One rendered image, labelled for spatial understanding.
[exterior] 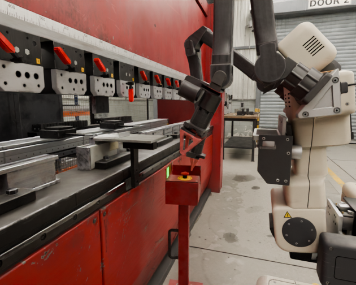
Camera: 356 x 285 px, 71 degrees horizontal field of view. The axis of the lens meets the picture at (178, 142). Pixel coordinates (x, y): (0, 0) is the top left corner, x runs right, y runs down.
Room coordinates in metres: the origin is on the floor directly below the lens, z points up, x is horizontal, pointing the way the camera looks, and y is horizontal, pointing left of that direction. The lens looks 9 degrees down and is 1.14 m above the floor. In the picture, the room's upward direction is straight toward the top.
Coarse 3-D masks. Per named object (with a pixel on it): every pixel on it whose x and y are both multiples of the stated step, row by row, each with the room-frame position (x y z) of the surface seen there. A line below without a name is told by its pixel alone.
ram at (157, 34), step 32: (32, 0) 0.77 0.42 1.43; (64, 0) 0.90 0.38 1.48; (96, 0) 1.07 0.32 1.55; (128, 0) 1.32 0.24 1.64; (160, 0) 1.74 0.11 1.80; (192, 0) 2.53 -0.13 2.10; (32, 32) 0.76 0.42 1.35; (96, 32) 1.06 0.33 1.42; (128, 32) 1.31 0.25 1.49; (160, 32) 1.74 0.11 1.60; (192, 32) 2.53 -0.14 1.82
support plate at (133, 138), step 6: (96, 138) 1.04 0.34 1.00; (102, 138) 1.04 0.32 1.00; (108, 138) 1.04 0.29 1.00; (120, 138) 1.04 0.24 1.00; (126, 138) 1.04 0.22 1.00; (132, 138) 1.04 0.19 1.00; (138, 138) 1.04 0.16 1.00; (144, 138) 1.04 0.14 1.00; (150, 138) 1.04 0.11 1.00; (156, 138) 1.04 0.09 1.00; (162, 138) 1.08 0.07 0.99
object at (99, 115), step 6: (96, 96) 1.09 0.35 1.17; (102, 96) 1.13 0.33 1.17; (96, 102) 1.09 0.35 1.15; (102, 102) 1.13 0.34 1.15; (108, 102) 1.18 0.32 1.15; (96, 108) 1.08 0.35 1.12; (102, 108) 1.13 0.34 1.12; (108, 108) 1.17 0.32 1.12; (96, 114) 1.10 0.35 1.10; (102, 114) 1.14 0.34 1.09
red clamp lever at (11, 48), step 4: (0, 32) 0.62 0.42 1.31; (0, 36) 0.62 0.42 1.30; (4, 36) 0.64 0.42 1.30; (0, 40) 0.63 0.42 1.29; (4, 40) 0.63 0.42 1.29; (0, 44) 0.64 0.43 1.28; (4, 44) 0.63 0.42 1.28; (8, 44) 0.64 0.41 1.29; (4, 48) 0.64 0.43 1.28; (8, 48) 0.64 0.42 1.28; (12, 48) 0.65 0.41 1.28; (8, 52) 0.65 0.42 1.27; (12, 52) 0.65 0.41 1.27; (12, 56) 0.67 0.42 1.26; (16, 56) 0.67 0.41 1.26; (20, 56) 0.67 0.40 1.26; (12, 60) 0.68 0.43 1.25; (16, 60) 0.67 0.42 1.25; (20, 60) 0.67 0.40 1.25; (24, 60) 0.68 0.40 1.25
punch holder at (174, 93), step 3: (171, 78) 1.98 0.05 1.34; (174, 78) 2.00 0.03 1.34; (171, 81) 1.98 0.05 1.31; (174, 81) 2.01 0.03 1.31; (171, 84) 1.98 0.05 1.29; (174, 84) 2.00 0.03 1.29; (174, 87) 2.00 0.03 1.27; (174, 90) 1.99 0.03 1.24; (177, 90) 2.07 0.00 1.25; (174, 93) 1.99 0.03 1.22; (177, 93) 2.07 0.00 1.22; (174, 96) 1.99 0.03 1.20; (177, 96) 2.07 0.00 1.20; (171, 99) 1.99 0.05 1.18; (174, 99) 1.99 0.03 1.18; (177, 99) 2.07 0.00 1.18
